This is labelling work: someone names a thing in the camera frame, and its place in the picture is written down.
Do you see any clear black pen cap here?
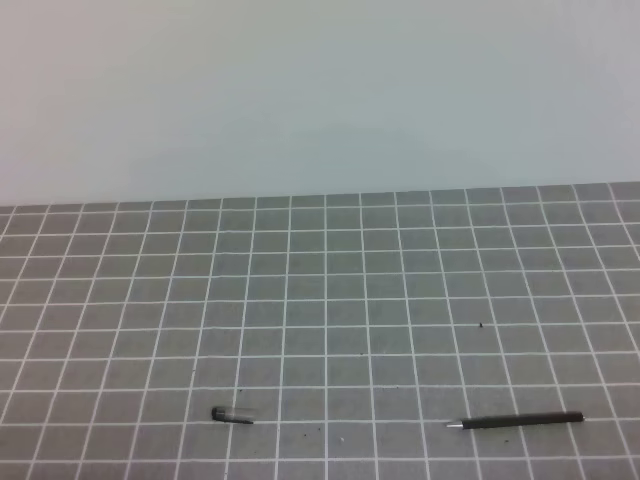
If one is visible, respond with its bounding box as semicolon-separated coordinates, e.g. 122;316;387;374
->
211;406;255;425

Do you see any black pen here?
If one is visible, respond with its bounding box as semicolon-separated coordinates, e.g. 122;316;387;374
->
445;411;585;430

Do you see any grey grid tablecloth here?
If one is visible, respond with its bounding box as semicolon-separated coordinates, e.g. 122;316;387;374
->
1;183;639;479

